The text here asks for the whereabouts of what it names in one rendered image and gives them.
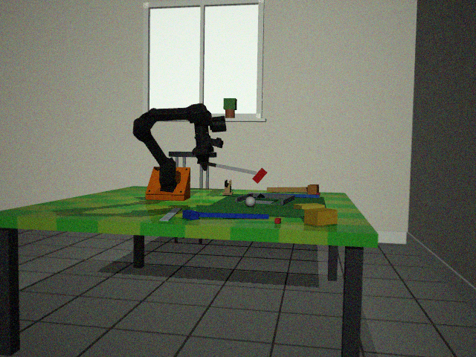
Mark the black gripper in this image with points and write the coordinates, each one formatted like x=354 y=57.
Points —
x=202 y=151

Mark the white ball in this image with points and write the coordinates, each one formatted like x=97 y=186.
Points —
x=250 y=201

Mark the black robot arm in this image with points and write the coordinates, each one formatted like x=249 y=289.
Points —
x=195 y=113

